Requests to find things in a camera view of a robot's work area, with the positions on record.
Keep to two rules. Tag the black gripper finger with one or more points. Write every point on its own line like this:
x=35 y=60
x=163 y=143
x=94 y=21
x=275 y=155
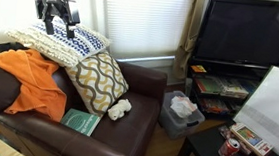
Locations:
x=49 y=26
x=71 y=30

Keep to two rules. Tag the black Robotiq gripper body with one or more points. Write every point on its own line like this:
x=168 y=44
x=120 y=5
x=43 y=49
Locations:
x=62 y=6

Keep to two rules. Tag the green paperback book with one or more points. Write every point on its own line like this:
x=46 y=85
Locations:
x=79 y=120

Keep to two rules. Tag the dark brown leather sofa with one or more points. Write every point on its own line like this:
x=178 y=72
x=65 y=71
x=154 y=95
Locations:
x=122 y=130

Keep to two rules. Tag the green red book stack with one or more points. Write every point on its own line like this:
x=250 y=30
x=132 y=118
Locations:
x=207 y=85

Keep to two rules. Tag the blue white woven pillow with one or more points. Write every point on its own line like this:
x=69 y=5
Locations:
x=65 y=47

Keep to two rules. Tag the orange throw blanket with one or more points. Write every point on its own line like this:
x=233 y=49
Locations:
x=35 y=80

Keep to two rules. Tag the yellow grey wave pillow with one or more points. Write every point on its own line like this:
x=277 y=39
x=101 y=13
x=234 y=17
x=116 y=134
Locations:
x=95 y=81

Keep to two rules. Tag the white window blind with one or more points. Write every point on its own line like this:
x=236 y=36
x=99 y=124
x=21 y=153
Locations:
x=144 y=21

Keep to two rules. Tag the small white plush toy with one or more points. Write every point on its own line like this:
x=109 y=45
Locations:
x=118 y=109

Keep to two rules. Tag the beige curtain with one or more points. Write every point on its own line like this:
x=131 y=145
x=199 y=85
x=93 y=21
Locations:
x=189 y=41

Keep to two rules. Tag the crumpled white plastic bag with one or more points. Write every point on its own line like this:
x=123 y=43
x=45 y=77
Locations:
x=182 y=106

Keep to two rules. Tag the clear plastic storage bin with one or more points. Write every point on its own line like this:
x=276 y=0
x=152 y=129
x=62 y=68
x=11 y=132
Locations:
x=176 y=126

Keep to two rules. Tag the black television stand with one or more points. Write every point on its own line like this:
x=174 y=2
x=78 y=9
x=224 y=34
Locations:
x=227 y=69

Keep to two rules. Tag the colourful game boxes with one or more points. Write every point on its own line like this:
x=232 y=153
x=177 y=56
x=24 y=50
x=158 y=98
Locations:
x=215 y=105

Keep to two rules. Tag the white magazine stack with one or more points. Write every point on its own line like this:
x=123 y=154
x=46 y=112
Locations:
x=234 y=88

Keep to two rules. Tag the black flat screen television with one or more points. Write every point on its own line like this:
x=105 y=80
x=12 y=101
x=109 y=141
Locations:
x=250 y=30

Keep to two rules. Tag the black coffee table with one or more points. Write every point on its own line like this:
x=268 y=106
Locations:
x=207 y=152

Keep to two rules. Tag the red soda can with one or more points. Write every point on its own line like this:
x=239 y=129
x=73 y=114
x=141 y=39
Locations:
x=229 y=149

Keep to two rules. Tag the white picture box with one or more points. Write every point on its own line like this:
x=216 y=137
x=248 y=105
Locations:
x=251 y=138

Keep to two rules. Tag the white green paper bag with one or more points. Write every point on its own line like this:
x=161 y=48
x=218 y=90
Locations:
x=271 y=105

